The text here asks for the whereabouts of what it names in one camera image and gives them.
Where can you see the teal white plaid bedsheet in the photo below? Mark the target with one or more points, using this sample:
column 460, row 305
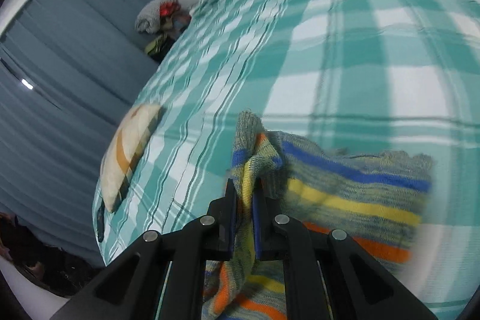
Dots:
column 362, row 75

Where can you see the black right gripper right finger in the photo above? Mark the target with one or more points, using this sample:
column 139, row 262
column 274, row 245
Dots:
column 327, row 275

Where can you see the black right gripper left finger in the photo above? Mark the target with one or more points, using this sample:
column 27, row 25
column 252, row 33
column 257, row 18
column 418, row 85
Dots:
column 160, row 276

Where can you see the blue grey curtain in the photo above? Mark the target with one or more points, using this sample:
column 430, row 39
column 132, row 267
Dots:
column 70, row 70

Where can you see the pile of clothes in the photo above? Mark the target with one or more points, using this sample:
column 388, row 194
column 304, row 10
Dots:
column 166, row 20

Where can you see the cream pillow with orange stripe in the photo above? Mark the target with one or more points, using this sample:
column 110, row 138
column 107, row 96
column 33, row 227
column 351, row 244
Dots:
column 124, row 152

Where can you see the black smartphone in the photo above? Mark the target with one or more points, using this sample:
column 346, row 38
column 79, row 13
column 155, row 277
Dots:
column 100, row 222

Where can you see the multicolour striped knit sweater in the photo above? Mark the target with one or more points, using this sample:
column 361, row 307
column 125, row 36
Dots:
column 378, row 199

